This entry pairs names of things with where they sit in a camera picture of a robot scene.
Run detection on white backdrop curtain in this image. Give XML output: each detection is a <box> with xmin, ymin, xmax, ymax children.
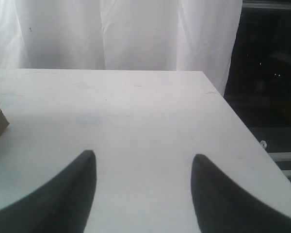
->
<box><xmin>0</xmin><ymin>0</ymin><xmax>243</xmax><ymax>94</ymax></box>

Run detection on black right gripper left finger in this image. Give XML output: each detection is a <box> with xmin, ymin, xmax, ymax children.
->
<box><xmin>0</xmin><ymin>150</ymin><xmax>97</xmax><ymax>233</ymax></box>

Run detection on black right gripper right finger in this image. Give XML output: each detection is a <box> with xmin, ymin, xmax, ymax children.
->
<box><xmin>191</xmin><ymin>154</ymin><xmax>291</xmax><ymax>233</ymax></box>

